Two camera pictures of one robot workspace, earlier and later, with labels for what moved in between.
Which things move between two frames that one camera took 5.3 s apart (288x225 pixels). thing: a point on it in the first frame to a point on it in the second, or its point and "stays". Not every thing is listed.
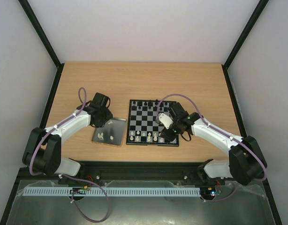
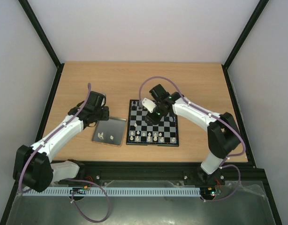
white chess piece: [155, 138] stays
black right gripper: [170, 131] to [152, 117]
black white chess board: [142, 129] stays
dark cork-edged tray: [112, 134] stays
